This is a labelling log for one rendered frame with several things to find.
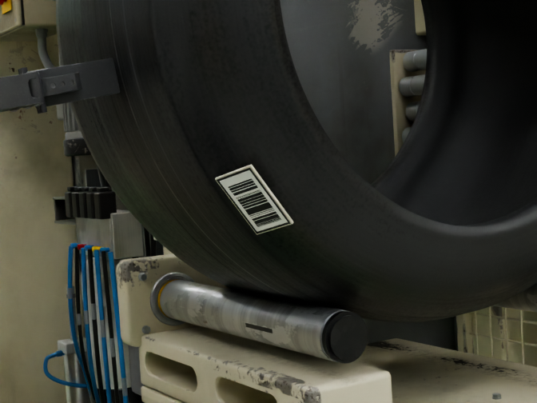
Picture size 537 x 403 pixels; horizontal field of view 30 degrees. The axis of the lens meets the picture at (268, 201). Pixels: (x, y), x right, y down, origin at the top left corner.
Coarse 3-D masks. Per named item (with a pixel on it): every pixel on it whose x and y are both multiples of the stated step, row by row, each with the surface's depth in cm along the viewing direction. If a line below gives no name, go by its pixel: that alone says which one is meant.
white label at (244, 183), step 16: (224, 176) 79; (240, 176) 78; (256, 176) 78; (240, 192) 79; (256, 192) 79; (240, 208) 81; (256, 208) 80; (272, 208) 79; (256, 224) 81; (272, 224) 80; (288, 224) 79
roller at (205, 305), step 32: (192, 288) 108; (224, 288) 105; (192, 320) 107; (224, 320) 100; (256, 320) 94; (288, 320) 90; (320, 320) 86; (352, 320) 85; (320, 352) 85; (352, 352) 85
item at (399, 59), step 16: (400, 64) 149; (416, 64) 146; (400, 80) 148; (416, 80) 145; (400, 96) 149; (416, 96) 151; (400, 112) 149; (416, 112) 147; (400, 128) 149; (400, 144) 149
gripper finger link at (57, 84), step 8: (32, 80) 78; (40, 80) 79; (48, 80) 80; (56, 80) 80; (64, 80) 81; (72, 80) 81; (80, 80) 82; (32, 88) 78; (40, 88) 78; (48, 88) 80; (56, 88) 80; (64, 88) 81; (72, 88) 81; (80, 88) 81; (32, 96) 78
